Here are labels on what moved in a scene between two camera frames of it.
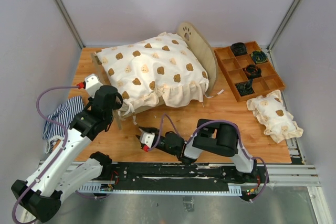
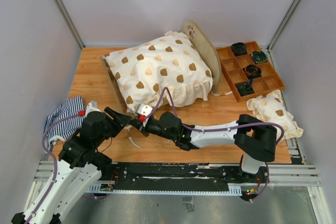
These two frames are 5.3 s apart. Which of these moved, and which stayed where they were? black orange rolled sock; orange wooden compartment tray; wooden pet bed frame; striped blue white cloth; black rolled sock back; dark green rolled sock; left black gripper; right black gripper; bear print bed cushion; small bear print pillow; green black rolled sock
Moved: right black gripper; left black gripper; bear print bed cushion; wooden pet bed frame
Stayed: orange wooden compartment tray; striped blue white cloth; green black rolled sock; black rolled sock back; dark green rolled sock; black orange rolled sock; small bear print pillow
